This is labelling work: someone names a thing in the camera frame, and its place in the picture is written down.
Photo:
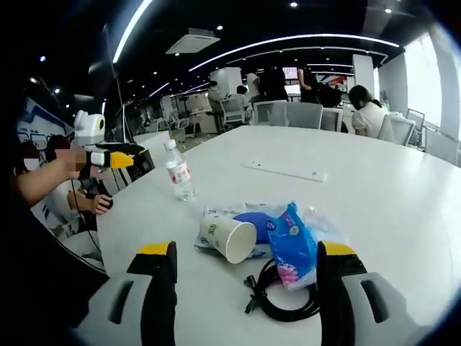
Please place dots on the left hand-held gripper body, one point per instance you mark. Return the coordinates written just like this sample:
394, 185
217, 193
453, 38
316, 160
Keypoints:
88, 128

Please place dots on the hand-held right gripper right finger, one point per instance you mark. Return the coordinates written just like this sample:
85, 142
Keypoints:
335, 299

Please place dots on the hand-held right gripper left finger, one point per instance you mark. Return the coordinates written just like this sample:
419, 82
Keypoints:
158, 299

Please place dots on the clear plastic water bottle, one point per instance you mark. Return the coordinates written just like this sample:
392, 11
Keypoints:
179, 176

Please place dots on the blue tissue pack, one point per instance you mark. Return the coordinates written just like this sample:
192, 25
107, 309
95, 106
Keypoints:
291, 248

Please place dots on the white paper cup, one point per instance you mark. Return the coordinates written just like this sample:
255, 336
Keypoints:
216, 232

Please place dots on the clear packet with blue pad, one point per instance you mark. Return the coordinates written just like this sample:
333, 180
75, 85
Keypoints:
252, 221

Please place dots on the person's left hand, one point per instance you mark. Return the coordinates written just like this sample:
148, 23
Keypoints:
63, 167

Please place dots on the straight ceiling light strip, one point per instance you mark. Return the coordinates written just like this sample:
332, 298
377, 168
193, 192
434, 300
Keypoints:
131, 29

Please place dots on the white table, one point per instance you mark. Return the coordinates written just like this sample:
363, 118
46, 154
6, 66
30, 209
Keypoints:
378, 187

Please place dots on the ceiling air conditioner vent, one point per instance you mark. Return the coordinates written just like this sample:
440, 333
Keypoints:
192, 43

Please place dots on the white power strip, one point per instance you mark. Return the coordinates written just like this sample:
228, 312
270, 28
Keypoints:
284, 171

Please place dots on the row of grey office chairs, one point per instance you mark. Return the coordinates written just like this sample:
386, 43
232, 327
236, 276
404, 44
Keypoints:
304, 115

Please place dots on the long curved ceiling light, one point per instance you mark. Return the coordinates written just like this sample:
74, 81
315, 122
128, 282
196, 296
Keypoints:
299, 37

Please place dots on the bright window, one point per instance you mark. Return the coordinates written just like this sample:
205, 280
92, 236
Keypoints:
457, 108
423, 83

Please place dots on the bright wall screen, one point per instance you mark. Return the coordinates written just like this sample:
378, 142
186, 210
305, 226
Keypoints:
291, 75

